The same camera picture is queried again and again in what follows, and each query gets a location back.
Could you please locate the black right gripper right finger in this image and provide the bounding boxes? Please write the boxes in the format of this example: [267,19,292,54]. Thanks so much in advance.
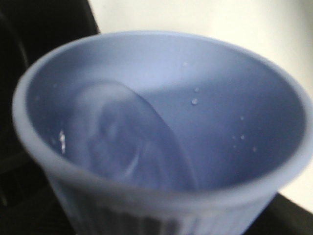
[246,194,313,235]

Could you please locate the light blue ribbed plastic cup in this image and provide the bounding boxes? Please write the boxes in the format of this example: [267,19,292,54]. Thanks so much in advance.
[12,31,313,235]

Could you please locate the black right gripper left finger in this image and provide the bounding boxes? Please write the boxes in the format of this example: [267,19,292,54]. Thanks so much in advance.
[0,153,75,235]

